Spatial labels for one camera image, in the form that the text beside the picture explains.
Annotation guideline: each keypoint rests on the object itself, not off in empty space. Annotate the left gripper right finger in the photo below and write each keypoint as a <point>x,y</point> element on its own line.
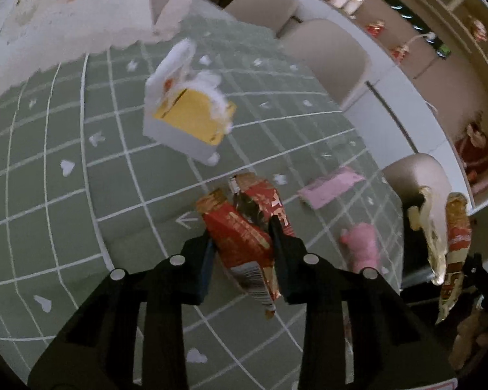
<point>289,265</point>

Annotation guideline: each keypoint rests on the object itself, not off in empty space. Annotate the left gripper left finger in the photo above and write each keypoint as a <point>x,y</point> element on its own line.
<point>199,254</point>

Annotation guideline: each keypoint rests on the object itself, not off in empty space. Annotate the red snack wrapper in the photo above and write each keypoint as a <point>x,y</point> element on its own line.
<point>239,227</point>

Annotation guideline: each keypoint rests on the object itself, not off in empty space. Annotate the pink candy wrapper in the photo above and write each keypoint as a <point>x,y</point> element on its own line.
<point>328,188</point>

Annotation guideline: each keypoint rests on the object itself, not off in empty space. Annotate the long beige snack stick wrapper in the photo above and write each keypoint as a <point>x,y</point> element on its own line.
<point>459,239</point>

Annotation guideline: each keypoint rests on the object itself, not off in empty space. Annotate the pink caterpillar toy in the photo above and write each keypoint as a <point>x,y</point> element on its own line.
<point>361,243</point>

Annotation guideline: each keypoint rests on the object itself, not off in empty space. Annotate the green checkered tablecloth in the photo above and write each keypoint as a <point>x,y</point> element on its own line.
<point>83,191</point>

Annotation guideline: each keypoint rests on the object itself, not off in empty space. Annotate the white yellow paper box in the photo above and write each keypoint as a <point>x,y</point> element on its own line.
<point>186,111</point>

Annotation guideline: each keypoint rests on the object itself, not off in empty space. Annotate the beige chair near bin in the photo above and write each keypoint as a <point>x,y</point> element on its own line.
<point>408,175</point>

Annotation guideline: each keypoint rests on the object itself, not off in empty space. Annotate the large red doll decoration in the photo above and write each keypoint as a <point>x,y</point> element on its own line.
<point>472,148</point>

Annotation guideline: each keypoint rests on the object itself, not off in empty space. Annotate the beige chair middle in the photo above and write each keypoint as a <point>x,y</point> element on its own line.
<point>336,59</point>

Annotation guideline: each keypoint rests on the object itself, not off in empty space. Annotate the red doll figurine right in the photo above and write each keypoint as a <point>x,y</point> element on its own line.
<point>399,52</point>

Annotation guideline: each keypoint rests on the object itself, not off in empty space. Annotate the red doll figurine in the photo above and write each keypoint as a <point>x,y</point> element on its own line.
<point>375,28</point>
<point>399,52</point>

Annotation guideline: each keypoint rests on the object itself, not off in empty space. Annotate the red doll figurine left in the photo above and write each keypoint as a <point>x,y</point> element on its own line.
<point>375,28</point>

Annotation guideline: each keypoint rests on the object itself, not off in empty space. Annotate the beige chair far left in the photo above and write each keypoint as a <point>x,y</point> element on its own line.
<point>272,14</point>

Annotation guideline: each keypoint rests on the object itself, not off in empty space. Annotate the white cup pair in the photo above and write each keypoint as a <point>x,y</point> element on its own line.
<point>348,6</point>

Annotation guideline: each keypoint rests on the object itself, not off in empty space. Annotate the black power strip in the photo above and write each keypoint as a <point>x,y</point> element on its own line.
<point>440,48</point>

